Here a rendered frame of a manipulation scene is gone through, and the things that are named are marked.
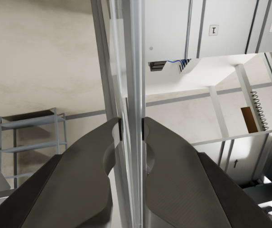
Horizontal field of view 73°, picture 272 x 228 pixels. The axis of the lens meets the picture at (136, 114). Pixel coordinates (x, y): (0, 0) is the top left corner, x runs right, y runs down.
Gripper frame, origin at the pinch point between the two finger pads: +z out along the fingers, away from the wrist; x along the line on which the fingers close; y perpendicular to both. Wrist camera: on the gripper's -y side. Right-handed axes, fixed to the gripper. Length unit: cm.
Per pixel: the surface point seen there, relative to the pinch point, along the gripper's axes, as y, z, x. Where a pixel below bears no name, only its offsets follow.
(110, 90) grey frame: 17, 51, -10
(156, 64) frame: 10, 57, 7
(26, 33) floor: 4, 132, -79
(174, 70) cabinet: 18, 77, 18
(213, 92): 40, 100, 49
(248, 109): 34, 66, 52
